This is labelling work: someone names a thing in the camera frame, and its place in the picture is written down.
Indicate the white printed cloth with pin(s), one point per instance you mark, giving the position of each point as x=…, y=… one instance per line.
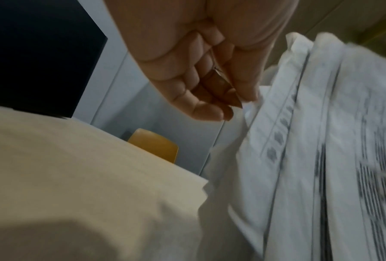
x=309, y=165

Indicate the orange chair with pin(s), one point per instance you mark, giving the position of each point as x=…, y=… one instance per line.
x=154, y=145

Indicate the light grey cabinet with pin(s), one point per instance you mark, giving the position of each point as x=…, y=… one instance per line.
x=121, y=102

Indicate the dark screen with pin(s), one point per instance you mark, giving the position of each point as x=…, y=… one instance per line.
x=34, y=56

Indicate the person's left hand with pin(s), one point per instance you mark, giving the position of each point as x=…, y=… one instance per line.
x=167, y=38

